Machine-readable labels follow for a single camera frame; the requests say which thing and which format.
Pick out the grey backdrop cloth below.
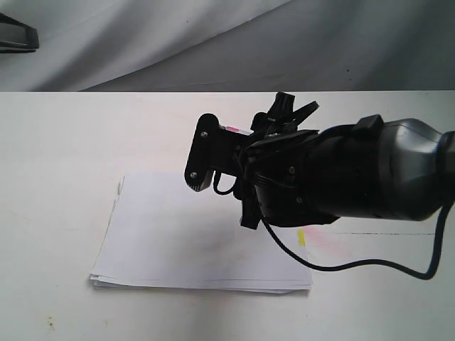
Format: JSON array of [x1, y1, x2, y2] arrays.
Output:
[[1, 1, 454, 92]]

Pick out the silver spray can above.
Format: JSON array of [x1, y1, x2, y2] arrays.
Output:
[[265, 92, 319, 135]]

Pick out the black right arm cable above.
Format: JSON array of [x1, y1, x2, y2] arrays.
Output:
[[212, 170, 455, 281]]

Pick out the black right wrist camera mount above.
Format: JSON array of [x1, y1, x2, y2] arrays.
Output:
[[184, 113, 251, 192]]

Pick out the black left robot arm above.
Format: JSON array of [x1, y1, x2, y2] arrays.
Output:
[[1, 13, 40, 54]]

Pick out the white paper stack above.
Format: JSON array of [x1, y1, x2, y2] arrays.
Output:
[[90, 173, 313, 293]]

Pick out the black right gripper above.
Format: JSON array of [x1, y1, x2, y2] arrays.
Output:
[[234, 112, 341, 229]]

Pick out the yellow tape strip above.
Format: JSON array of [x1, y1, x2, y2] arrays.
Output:
[[297, 229, 306, 247]]

